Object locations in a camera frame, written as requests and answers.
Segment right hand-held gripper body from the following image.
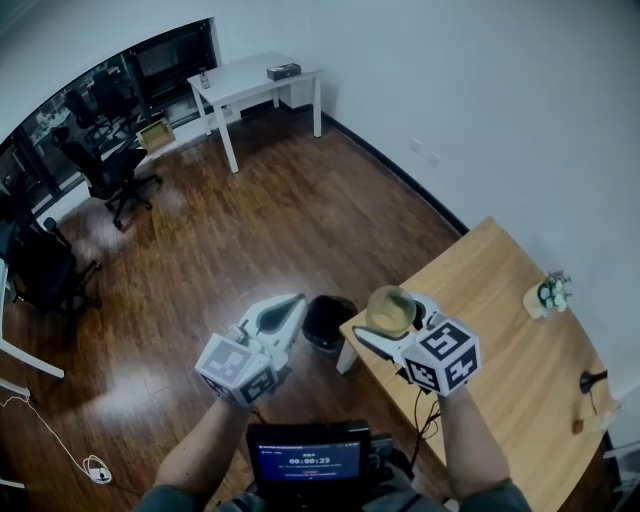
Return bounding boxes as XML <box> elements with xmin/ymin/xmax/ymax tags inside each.
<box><xmin>399</xmin><ymin>315</ymin><xmax>482</xmax><ymax>398</ymax></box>

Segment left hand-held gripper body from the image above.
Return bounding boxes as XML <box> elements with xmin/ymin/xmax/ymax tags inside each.
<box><xmin>194</xmin><ymin>324</ymin><xmax>291</xmax><ymax>407</ymax></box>

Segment textured clear glass cup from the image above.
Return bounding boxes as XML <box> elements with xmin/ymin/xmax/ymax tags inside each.
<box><xmin>365</xmin><ymin>284</ymin><xmax>419</xmax><ymax>339</ymax></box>

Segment person's left forearm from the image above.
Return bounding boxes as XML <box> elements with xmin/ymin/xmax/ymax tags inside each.
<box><xmin>154</xmin><ymin>397</ymin><xmax>251</xmax><ymax>499</ymax></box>

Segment person's right forearm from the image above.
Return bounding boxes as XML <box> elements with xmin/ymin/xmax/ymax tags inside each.
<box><xmin>439</xmin><ymin>387</ymin><xmax>511</xmax><ymax>496</ymax></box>

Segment white bin black liner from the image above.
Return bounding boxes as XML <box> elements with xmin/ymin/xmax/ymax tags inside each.
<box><xmin>301</xmin><ymin>294</ymin><xmax>359</xmax><ymax>354</ymax></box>

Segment wooden table white legs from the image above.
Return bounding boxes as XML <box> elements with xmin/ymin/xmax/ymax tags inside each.
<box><xmin>335</xmin><ymin>215</ymin><xmax>619</xmax><ymax>512</ymax></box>

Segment white pot with flowers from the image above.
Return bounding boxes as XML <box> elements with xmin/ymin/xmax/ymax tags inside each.
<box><xmin>523</xmin><ymin>269</ymin><xmax>574</xmax><ymax>321</ymax></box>

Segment chest-worn black tablet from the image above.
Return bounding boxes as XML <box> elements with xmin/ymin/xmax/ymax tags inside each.
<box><xmin>245</xmin><ymin>422</ymin><xmax>372</xmax><ymax>504</ymax></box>

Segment white shade table lamp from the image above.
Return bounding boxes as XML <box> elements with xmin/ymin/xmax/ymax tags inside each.
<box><xmin>578</xmin><ymin>369</ymin><xmax>609</xmax><ymax>396</ymax></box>

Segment person's grey shirt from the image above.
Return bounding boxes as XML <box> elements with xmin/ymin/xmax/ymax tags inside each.
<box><xmin>132</xmin><ymin>479</ymin><xmax>534</xmax><ymax>512</ymax></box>

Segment white power strip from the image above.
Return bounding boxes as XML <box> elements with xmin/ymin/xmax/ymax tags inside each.
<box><xmin>82</xmin><ymin>453</ymin><xmax>114</xmax><ymax>485</ymax></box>

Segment yellow open box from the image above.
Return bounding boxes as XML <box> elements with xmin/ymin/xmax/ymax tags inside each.
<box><xmin>136</xmin><ymin>118</ymin><xmax>176</xmax><ymax>154</ymax></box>

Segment black office chair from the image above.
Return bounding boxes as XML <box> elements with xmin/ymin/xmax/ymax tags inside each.
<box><xmin>94</xmin><ymin>69</ymin><xmax>139</xmax><ymax>126</ymax></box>
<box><xmin>0</xmin><ymin>214</ymin><xmax>104</xmax><ymax>326</ymax></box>
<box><xmin>63</xmin><ymin>87</ymin><xmax>109</xmax><ymax>139</ymax></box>
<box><xmin>51</xmin><ymin>124</ymin><xmax>164</xmax><ymax>231</ymax></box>

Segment white desk with drawer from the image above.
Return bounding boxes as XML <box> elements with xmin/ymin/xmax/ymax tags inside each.
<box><xmin>187</xmin><ymin>49</ymin><xmax>324</xmax><ymax>175</ymax></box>

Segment small black box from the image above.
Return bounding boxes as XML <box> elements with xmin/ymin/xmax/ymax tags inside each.
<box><xmin>266</xmin><ymin>62</ymin><xmax>301</xmax><ymax>81</ymax></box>

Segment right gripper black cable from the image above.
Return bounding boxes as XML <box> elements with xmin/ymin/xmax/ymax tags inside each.
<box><xmin>410</xmin><ymin>387</ymin><xmax>444</xmax><ymax>469</ymax></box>

